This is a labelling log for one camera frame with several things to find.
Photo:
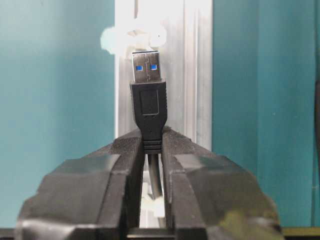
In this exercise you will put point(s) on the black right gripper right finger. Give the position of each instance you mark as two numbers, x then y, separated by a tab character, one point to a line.
209	197

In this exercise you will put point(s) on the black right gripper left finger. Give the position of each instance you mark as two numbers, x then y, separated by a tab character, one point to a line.
95	197

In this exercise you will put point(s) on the silver aluminium rail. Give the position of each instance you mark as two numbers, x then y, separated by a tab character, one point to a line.
182	32

